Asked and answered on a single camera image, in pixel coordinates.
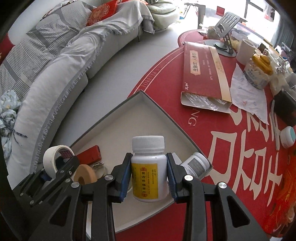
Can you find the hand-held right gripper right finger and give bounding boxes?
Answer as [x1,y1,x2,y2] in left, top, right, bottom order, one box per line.
[166,152,270,241]

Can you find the white cream jar teal lid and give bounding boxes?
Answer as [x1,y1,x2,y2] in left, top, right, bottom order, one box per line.
[279,126,296,149]

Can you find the shallow white tray dark rim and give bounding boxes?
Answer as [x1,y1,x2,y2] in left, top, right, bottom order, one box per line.
[52,91,213,234]

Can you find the white printed paper sheet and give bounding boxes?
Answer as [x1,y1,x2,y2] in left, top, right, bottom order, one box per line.
[230,62,269,123]

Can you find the large white pill bottle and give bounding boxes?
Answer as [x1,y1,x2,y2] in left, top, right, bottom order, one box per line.
[180,152,210,179]

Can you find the small white paper roll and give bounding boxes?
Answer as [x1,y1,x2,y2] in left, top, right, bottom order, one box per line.
[238,39,262,64]

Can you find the black pouch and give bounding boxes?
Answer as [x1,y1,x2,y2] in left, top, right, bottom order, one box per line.
[273,89,296,127]

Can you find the brown cork ring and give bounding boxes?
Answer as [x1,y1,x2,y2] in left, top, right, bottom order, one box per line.
[73,164,99,185]

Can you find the pale green armchair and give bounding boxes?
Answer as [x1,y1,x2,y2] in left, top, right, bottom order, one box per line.
[147,0,180,35]

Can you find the yellow label pill bottle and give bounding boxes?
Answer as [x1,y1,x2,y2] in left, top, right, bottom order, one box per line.
[131,136,168,203]

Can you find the white plastic bag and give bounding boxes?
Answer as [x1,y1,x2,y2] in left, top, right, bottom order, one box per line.
[269,56,296,95]

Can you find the blue floral cloth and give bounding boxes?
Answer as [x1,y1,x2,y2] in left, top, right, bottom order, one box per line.
[0,89,26,160]

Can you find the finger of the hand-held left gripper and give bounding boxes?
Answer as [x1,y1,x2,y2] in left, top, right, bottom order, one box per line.
[35,171,56,186]
[52,156,80,186]

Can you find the grey metal tablet stand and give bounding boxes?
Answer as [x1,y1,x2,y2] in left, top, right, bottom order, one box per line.
[205,11,241,57]

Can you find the light grey fringed blanket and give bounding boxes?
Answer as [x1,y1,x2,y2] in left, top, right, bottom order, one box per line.
[7,2,155,181]

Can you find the white tape roll yellow core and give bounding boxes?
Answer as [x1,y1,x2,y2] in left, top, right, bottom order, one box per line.
[43,145,75,180]

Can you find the grey striped sofa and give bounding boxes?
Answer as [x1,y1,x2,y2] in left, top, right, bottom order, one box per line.
[0,0,148,193]

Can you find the red patterned cushion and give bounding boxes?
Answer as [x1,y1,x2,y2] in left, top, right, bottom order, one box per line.
[87,0,118,26]
[0,34,14,65]

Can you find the flat red medicine box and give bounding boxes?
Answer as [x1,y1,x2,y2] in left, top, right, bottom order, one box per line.
[180,41,233,114]

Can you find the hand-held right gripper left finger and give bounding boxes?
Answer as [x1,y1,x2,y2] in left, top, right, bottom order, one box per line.
[28,152,133,241]

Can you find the clear snack jar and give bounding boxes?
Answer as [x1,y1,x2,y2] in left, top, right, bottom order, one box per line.
[244,53,273,90]

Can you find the red rectangular box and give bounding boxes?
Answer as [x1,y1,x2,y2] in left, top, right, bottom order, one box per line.
[75,145,102,166]

